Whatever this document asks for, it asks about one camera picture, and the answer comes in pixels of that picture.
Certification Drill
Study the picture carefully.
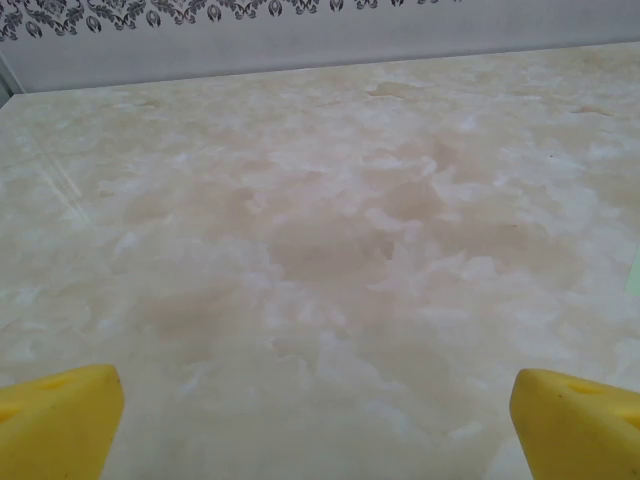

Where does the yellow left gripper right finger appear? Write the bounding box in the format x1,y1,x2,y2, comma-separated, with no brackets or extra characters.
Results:
509,368,640,480

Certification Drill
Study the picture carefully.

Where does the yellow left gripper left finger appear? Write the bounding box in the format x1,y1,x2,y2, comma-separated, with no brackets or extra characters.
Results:
0,363,126,480

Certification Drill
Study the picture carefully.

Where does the green square paper sheet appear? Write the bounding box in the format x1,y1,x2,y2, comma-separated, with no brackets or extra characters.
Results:
623,248,640,297

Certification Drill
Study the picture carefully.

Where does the aluminium frame post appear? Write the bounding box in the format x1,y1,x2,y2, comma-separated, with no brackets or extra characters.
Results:
0,48,25,109

